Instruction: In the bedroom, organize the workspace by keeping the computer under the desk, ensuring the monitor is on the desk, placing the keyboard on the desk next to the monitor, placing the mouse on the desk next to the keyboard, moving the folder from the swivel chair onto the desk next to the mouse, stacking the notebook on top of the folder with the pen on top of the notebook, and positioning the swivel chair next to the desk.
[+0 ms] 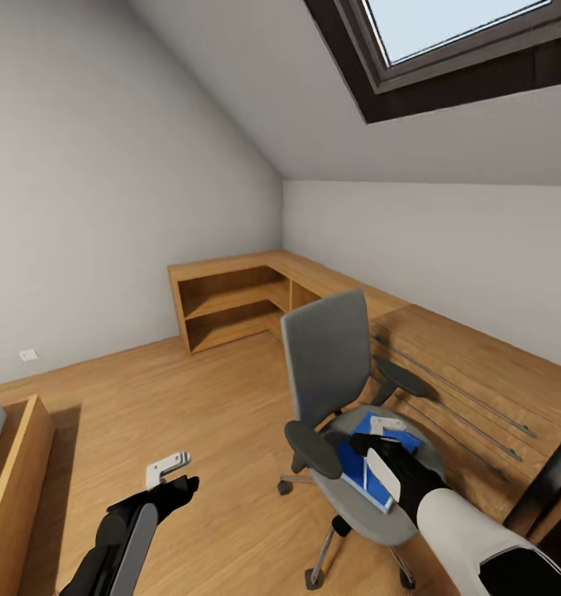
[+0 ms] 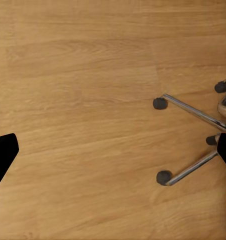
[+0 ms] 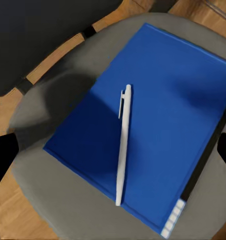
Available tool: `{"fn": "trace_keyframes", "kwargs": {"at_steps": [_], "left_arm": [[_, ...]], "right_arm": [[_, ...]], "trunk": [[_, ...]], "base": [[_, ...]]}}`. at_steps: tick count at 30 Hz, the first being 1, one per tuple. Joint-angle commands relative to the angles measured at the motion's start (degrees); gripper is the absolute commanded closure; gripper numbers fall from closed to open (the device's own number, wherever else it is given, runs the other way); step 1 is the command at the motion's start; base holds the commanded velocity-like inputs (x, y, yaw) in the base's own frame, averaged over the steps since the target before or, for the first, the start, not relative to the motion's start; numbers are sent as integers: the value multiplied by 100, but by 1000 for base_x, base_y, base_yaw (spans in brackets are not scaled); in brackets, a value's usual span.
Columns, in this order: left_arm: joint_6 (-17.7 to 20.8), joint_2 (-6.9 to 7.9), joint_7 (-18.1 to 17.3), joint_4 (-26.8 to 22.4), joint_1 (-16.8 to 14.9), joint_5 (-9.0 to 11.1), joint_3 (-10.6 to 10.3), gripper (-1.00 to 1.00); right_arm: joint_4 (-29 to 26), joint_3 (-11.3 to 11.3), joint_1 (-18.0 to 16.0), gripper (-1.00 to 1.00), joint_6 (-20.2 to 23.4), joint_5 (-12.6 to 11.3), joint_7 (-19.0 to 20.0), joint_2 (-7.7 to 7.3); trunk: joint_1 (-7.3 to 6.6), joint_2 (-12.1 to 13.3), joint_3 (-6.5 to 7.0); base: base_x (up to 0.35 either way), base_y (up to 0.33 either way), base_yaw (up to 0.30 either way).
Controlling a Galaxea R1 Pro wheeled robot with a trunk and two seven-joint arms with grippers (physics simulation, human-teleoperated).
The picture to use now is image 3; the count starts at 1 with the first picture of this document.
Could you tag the bookcase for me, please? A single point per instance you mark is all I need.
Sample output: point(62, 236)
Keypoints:
point(120, 13)

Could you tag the cabinet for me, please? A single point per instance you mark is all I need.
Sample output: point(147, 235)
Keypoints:
point(209, 13)

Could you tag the swivel chair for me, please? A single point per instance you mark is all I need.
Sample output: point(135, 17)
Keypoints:
point(71, 207)

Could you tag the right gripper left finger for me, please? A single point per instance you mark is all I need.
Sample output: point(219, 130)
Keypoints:
point(8, 151)

